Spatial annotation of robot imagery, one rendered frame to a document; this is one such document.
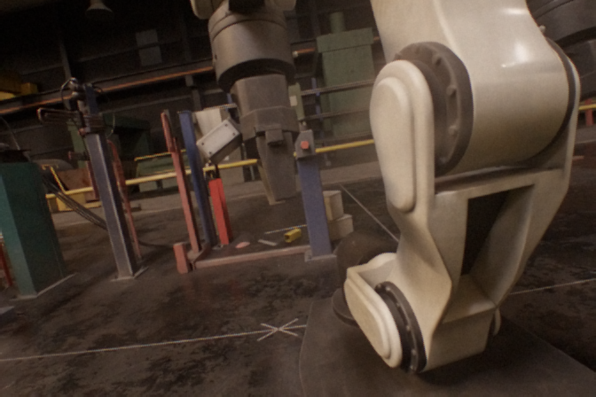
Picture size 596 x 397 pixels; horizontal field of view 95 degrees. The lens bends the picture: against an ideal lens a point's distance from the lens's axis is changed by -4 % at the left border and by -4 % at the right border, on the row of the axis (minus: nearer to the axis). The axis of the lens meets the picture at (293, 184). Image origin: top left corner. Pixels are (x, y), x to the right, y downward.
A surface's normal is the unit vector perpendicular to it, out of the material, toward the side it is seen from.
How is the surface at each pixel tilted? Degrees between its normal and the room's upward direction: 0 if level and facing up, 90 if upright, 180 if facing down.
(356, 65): 90
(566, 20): 83
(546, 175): 90
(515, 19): 67
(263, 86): 78
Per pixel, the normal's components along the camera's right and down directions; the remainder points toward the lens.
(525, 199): -0.97, 0.18
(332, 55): -0.03, 0.13
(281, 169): 0.12, -0.10
